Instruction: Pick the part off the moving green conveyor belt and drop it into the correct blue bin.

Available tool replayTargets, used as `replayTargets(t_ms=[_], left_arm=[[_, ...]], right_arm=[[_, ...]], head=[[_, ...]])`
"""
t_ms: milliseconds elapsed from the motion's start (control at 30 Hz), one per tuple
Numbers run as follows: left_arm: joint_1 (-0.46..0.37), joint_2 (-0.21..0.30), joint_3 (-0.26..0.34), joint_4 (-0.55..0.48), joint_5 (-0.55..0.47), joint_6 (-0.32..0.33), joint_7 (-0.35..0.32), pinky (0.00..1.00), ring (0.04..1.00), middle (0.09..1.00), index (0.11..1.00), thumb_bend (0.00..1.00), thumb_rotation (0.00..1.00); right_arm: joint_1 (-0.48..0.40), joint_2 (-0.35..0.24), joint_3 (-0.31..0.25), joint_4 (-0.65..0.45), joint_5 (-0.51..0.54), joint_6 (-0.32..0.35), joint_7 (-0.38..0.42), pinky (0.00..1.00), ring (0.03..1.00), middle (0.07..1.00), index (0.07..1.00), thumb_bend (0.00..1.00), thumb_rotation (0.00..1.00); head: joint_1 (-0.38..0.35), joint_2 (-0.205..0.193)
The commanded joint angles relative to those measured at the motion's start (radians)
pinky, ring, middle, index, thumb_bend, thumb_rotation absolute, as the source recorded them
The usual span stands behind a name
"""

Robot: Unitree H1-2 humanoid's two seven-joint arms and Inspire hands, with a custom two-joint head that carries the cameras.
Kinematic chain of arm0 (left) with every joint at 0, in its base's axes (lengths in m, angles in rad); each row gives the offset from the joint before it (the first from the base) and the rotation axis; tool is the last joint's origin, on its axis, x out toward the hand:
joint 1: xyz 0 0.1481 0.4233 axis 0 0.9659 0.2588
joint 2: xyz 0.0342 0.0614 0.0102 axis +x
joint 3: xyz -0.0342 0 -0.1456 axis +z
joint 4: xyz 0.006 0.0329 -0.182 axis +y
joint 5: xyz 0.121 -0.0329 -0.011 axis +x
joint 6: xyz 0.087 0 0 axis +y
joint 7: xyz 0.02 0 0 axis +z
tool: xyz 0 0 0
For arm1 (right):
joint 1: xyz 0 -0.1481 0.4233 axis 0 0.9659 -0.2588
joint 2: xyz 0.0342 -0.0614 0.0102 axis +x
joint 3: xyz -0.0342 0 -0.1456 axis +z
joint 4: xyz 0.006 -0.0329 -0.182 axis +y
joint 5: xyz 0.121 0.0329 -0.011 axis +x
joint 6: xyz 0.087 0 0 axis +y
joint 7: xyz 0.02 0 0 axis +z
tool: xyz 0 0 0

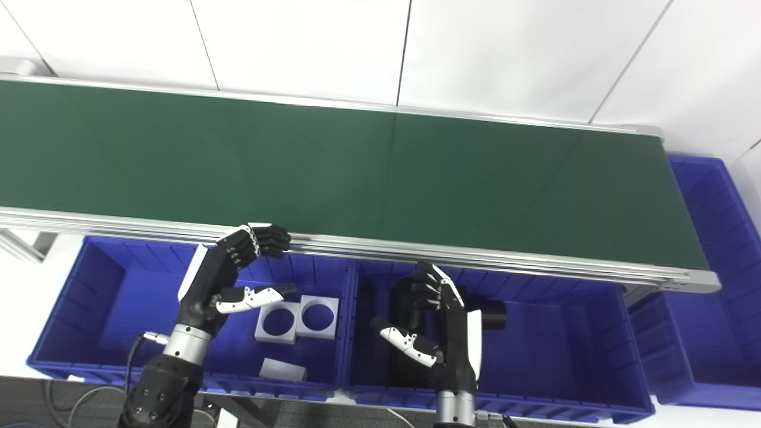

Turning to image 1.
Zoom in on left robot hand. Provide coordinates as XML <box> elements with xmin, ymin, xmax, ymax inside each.
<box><xmin>177</xmin><ymin>223</ymin><xmax>298</xmax><ymax>336</ymax></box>

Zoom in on short black cylinder part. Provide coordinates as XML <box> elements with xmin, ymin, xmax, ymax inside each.
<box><xmin>479</xmin><ymin>300</ymin><xmax>508</xmax><ymax>331</ymax></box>

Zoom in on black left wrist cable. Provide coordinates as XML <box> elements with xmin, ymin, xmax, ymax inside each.
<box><xmin>124</xmin><ymin>332</ymin><xmax>171</xmax><ymax>394</ymax></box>

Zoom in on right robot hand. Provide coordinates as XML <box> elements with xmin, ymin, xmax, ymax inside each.
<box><xmin>370</xmin><ymin>260</ymin><xmax>483</xmax><ymax>393</ymax></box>

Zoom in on grey conveyor end housing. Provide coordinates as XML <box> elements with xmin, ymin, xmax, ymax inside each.
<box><xmin>0</xmin><ymin>56</ymin><xmax>43</xmax><ymax>77</ymax></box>

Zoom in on grey floor cable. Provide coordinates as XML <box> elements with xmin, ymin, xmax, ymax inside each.
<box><xmin>45</xmin><ymin>380</ymin><xmax>127</xmax><ymax>428</ymax></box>

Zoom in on aluminium conveyor support leg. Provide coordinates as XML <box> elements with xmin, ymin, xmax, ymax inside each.
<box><xmin>0</xmin><ymin>229</ymin><xmax>58</xmax><ymax>263</ymax></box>

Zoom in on green conveyor belt aluminium frame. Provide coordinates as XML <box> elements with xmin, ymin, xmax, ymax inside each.
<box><xmin>0</xmin><ymin>74</ymin><xmax>722</xmax><ymax>294</ymax></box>

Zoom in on blue plastic bin black parts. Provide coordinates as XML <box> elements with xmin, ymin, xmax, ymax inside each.
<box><xmin>345</xmin><ymin>260</ymin><xmax>655</xmax><ymax>424</ymax></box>

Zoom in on blue plastic bin white parts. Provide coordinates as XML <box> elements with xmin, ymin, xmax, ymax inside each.
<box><xmin>27</xmin><ymin>235</ymin><xmax>358</xmax><ymax>402</ymax></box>

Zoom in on empty blue plastic bin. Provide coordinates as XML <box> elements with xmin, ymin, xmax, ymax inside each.
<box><xmin>627</xmin><ymin>155</ymin><xmax>761</xmax><ymax>411</ymax></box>

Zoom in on tall black cylinder part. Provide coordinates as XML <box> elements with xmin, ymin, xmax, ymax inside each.
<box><xmin>389</xmin><ymin>276</ymin><xmax>442</xmax><ymax>387</ymax></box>

